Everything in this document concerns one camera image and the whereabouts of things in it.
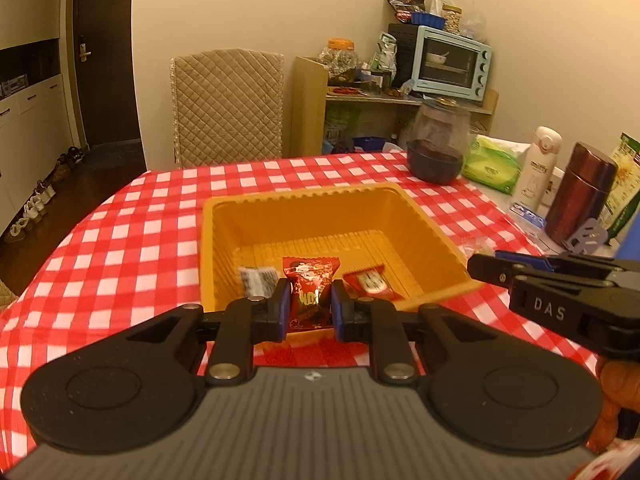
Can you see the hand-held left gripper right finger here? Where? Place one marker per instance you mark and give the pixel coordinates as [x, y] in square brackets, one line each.
[338, 310]

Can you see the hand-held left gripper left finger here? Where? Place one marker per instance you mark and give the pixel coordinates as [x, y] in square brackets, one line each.
[284, 307]

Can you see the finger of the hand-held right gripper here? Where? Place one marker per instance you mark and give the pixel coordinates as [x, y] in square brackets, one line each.
[537, 261]
[492, 270]

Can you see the small clear candy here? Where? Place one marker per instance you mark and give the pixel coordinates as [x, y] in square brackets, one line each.
[475, 249]

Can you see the dark red crinkled snack packet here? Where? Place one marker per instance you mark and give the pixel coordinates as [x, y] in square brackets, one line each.
[310, 290]

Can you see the clear silver snack packet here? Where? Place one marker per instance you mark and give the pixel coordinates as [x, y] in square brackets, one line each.
[257, 280]

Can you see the red packet with white label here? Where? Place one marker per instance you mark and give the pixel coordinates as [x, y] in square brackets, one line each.
[370, 284]

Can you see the yellow plastic tray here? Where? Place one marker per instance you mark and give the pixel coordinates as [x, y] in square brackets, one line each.
[325, 225]

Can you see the person's right hand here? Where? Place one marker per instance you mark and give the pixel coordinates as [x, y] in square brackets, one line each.
[615, 395]

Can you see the blue white flat box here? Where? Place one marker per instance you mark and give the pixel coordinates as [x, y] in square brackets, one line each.
[527, 215]

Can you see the grey phone stand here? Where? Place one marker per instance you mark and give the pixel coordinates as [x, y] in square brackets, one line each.
[587, 235]

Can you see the brown steel flask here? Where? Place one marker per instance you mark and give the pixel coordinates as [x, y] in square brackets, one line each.
[580, 190]

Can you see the blue thermos jug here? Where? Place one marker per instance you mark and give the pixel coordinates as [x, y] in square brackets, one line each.
[631, 250]

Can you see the white drink bottle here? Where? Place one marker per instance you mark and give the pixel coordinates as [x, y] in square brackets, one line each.
[537, 175]

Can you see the green tissue pack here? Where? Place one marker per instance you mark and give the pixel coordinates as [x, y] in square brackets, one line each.
[492, 167]

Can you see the green yellow snack bag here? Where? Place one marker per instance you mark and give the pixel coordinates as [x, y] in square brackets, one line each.
[625, 180]

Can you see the dark glass jar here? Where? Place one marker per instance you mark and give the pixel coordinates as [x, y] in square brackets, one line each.
[435, 160]

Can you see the red white patterned garment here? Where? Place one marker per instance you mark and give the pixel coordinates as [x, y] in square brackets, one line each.
[610, 465]

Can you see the blue bowl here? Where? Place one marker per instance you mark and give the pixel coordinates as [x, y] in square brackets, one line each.
[367, 144]

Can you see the red checkered tablecloth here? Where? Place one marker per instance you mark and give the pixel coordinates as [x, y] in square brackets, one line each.
[125, 240]

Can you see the light blue toaster oven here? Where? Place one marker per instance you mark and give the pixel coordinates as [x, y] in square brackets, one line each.
[482, 70]

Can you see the wooden shelf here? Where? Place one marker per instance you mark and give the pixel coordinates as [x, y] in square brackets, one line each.
[307, 105]

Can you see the white bowl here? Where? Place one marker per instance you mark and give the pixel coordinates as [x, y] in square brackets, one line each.
[436, 58]

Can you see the green white snack bag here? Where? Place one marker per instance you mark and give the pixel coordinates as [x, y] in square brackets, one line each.
[385, 55]

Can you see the plastic jar with orange lid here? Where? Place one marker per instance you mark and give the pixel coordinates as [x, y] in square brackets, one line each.
[340, 60]

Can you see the clear plastic bag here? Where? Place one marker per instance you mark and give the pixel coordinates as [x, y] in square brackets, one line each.
[474, 17]

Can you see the clear jar of nuts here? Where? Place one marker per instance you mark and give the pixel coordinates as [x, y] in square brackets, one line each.
[451, 20]

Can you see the blue plastic box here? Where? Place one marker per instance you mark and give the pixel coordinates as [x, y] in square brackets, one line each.
[427, 19]

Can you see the row of shoes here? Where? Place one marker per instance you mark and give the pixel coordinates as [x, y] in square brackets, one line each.
[35, 205]

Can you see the dark wooden door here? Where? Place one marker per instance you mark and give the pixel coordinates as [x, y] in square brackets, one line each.
[105, 85]

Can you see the white cabinet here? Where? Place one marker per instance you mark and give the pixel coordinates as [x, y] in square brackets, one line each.
[40, 110]

